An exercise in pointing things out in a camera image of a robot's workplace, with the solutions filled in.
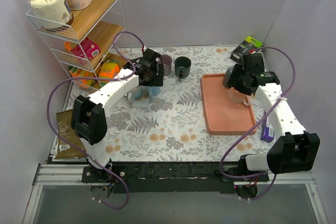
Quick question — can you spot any beige wrapped paper roll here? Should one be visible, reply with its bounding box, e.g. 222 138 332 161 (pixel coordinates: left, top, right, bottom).
28 0 74 29

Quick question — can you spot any pink sponge box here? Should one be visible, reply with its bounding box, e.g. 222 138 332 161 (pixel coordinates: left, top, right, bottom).
70 37 101 60

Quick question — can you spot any white wire wooden shelf rack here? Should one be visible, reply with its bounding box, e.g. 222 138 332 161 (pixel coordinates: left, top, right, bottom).
26 0 125 92

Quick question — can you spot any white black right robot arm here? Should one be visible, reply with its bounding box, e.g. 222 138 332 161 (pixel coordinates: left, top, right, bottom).
228 53 320 181

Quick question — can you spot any purple small packet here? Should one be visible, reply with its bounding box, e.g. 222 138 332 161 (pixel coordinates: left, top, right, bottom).
260 118 275 143

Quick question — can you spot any light blue mug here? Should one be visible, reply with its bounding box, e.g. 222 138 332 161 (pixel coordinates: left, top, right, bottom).
146 86 161 97

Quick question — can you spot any terracotta pink tray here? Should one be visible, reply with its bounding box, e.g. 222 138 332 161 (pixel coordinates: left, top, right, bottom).
200 73 256 135

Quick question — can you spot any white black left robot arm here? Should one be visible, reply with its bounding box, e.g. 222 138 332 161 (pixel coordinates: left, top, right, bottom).
70 48 164 182

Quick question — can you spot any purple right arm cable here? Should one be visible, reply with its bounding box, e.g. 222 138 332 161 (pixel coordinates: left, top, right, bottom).
219 47 297 201

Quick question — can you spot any orange yellow sponge pack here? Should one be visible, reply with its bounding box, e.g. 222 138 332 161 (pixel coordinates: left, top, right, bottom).
68 65 97 88

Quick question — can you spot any brown snack bag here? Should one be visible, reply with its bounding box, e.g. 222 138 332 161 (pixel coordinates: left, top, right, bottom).
55 109 85 159

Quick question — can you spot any peach pink mug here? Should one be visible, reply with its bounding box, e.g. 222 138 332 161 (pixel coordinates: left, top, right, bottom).
228 88 251 106

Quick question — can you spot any dark teal mug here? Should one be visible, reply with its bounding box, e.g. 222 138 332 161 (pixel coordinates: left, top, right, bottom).
222 66 236 89

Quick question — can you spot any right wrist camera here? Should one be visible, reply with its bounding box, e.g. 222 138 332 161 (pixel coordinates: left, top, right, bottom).
249 48 260 54

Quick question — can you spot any blue white gradient mug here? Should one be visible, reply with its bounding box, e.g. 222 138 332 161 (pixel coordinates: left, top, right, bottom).
127 86 143 101

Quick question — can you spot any dark grey mug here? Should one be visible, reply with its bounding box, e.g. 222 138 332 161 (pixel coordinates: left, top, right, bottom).
174 56 192 78

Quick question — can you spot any orange sponge box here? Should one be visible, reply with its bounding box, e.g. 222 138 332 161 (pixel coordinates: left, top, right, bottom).
99 62 120 79

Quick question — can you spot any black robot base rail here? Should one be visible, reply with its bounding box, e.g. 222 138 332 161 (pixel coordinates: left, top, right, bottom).
81 159 268 195

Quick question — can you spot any black green product box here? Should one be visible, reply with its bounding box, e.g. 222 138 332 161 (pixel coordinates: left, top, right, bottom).
230 36 264 65

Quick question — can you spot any purple ceramic mug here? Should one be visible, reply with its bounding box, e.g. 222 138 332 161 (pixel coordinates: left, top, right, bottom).
161 54 172 76

